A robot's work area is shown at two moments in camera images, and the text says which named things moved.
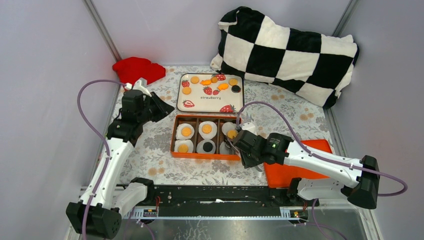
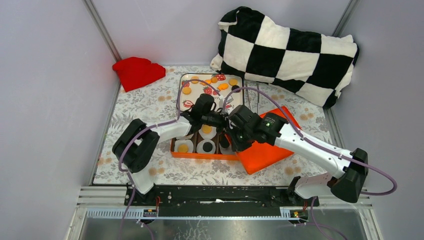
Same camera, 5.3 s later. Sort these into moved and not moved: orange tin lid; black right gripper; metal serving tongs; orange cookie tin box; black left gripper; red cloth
Moved: orange tin lid; black right gripper; metal serving tongs; black left gripper
Not moved: red cloth; orange cookie tin box
